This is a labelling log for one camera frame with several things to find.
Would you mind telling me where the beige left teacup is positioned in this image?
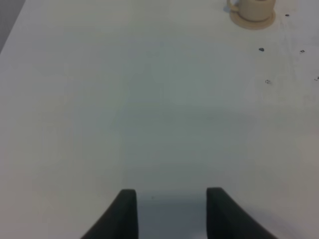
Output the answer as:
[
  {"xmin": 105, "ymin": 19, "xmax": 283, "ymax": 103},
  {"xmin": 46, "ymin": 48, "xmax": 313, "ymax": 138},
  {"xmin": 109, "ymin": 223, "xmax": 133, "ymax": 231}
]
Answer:
[{"xmin": 227, "ymin": 0, "xmax": 276, "ymax": 22}]

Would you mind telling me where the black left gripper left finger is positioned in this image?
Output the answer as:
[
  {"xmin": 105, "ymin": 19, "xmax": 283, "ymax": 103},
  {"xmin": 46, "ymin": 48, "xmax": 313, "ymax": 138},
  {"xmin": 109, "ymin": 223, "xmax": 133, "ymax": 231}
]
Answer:
[{"xmin": 82, "ymin": 189, "xmax": 138, "ymax": 239}]

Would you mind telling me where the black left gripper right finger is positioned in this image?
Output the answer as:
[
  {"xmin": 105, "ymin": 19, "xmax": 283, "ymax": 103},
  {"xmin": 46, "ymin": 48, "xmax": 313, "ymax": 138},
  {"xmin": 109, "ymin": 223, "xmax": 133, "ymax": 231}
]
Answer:
[{"xmin": 206, "ymin": 188, "xmax": 275, "ymax": 239}]

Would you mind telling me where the beige left cup saucer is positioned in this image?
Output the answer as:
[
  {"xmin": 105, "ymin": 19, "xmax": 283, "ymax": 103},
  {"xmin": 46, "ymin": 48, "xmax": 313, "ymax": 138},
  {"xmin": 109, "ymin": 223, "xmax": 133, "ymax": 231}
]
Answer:
[{"xmin": 229, "ymin": 10, "xmax": 276, "ymax": 30}]

